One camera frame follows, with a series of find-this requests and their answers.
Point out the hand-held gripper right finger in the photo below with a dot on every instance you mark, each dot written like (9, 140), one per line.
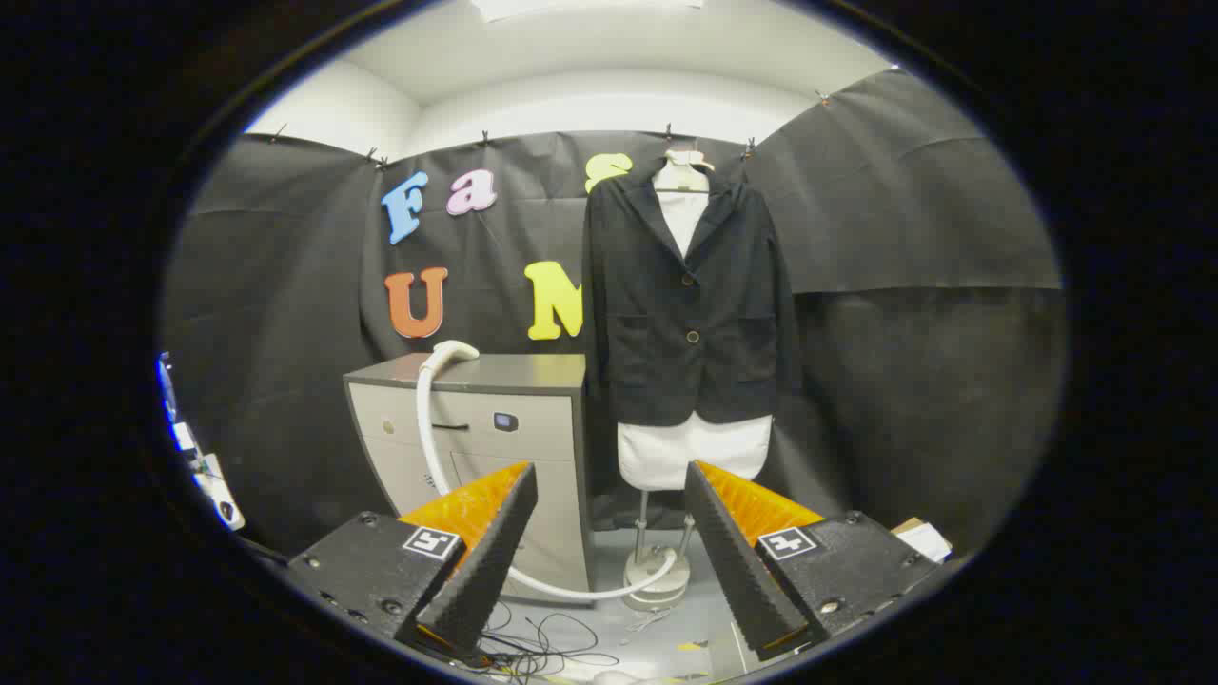
(737, 561)

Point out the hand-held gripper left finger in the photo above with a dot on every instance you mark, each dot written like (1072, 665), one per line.
(485, 561)

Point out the white garment steamer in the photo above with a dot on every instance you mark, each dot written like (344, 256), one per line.
(452, 352)

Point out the black blazer jacket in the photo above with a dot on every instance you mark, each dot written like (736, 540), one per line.
(657, 314)

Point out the white dress form mannequin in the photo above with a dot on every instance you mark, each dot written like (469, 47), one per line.
(695, 452)

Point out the grey cabinet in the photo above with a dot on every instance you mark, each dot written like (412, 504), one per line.
(533, 438)

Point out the small dark cabinet lock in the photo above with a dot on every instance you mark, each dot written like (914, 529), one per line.
(505, 421)

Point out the small cardboard box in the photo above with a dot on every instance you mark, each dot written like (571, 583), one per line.
(921, 540)

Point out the white and blue equipment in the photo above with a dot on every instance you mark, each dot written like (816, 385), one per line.
(214, 490)

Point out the black backdrop cloth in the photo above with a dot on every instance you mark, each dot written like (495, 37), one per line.
(285, 333)

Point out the row of black cloth clips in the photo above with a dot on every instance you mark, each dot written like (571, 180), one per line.
(749, 148)

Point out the long ceiling light panel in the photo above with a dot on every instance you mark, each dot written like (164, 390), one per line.
(580, 8)

